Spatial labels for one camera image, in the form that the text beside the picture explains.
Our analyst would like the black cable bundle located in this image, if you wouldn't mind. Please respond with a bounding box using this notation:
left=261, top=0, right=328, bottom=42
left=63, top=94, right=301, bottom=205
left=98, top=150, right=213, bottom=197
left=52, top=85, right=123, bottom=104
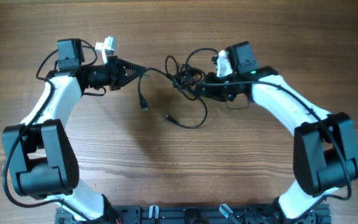
left=137, top=55, right=209, bottom=130

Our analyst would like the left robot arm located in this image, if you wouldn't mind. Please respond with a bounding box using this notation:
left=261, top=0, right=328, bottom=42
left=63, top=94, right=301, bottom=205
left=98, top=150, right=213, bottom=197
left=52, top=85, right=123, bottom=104
left=2, top=37, right=146, bottom=223

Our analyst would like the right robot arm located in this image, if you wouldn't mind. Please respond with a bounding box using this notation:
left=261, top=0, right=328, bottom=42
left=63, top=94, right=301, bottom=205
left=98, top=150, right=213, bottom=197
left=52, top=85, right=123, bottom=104
left=195, top=41, right=358, bottom=223

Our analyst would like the right camera black cable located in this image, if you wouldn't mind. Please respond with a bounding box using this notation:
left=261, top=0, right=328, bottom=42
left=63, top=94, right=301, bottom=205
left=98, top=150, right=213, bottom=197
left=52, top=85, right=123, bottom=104
left=183, top=47, right=352, bottom=218

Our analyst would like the camera black cable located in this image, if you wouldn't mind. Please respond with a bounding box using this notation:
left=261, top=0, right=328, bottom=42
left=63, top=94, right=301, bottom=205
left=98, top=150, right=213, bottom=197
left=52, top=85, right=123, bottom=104
left=183, top=47, right=352, bottom=218
left=1, top=39, right=99, bottom=224

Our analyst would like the left camera black cable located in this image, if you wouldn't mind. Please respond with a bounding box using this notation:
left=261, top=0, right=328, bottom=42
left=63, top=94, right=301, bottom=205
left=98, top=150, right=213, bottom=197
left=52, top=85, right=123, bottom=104
left=1, top=39, right=99, bottom=224

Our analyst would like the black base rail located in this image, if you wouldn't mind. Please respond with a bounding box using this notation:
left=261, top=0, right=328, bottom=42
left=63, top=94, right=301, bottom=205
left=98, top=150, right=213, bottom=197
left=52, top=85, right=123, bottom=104
left=54, top=204, right=332, bottom=224

